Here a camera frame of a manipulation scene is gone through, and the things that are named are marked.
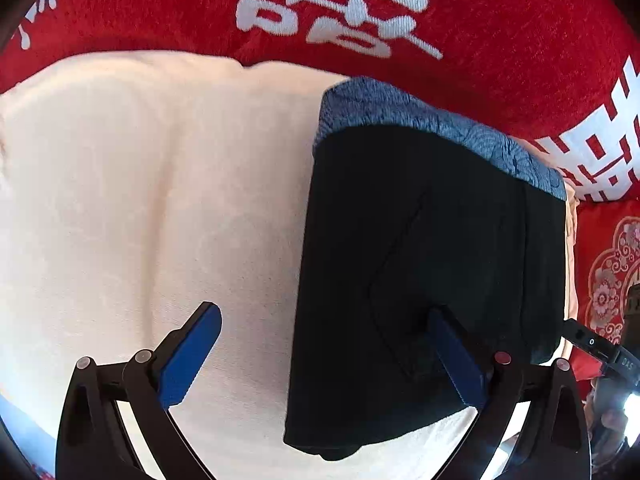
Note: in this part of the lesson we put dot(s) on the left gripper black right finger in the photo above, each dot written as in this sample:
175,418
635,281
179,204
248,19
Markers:
553,442

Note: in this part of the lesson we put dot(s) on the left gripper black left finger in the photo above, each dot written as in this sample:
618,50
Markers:
93,442

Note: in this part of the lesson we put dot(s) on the black pants with grey lining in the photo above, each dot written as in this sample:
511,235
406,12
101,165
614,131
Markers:
411,207

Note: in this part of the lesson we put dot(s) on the small red embroidered pillow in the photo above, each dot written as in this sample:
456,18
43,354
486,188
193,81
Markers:
606,264

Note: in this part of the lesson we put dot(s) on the cream sofa seat cover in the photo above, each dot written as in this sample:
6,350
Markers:
135,186

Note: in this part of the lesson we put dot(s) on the red blanket with white characters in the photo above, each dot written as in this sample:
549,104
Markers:
561,75

